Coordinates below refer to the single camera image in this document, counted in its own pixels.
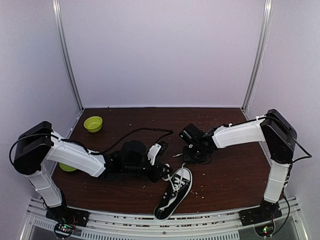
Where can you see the right round led controller board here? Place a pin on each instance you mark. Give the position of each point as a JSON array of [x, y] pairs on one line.
[[264, 230]]

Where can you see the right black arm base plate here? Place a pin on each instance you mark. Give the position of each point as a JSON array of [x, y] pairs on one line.
[[255, 216]]

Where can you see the left round led controller board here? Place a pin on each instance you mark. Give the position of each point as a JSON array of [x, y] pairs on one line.
[[62, 230]]

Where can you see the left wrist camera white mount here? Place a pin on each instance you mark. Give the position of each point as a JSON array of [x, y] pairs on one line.
[[156, 150]]

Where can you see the black white canvas sneaker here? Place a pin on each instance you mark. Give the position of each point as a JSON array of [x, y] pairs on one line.
[[179, 186]]

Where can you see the green plastic plate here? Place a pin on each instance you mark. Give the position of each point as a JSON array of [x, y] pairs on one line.
[[67, 168]]

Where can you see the round led controller board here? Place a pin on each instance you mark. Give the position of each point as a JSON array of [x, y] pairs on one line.
[[62, 230], [264, 230]]

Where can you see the aluminium frame post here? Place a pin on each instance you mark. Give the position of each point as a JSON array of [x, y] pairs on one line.
[[261, 47], [65, 53]]

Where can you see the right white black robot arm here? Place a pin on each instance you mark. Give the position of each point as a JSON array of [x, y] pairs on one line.
[[271, 128]]

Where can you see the aluminium front rail frame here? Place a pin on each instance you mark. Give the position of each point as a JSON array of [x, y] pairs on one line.
[[216, 225]]

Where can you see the green plastic bowl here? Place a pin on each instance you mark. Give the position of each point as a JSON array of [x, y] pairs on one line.
[[93, 124]]

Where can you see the left aluminium frame post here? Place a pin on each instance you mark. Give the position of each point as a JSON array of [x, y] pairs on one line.
[[65, 53]]

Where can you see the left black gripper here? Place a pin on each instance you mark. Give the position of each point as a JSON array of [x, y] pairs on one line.
[[157, 175]]

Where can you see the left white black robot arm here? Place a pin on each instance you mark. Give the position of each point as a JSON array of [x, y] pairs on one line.
[[40, 143]]

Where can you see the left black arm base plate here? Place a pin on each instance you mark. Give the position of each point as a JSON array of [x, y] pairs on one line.
[[70, 216]]

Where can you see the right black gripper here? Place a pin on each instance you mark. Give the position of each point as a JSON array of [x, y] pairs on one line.
[[187, 158]]

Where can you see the right aluminium frame post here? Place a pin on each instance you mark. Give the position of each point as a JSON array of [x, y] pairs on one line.
[[261, 47]]

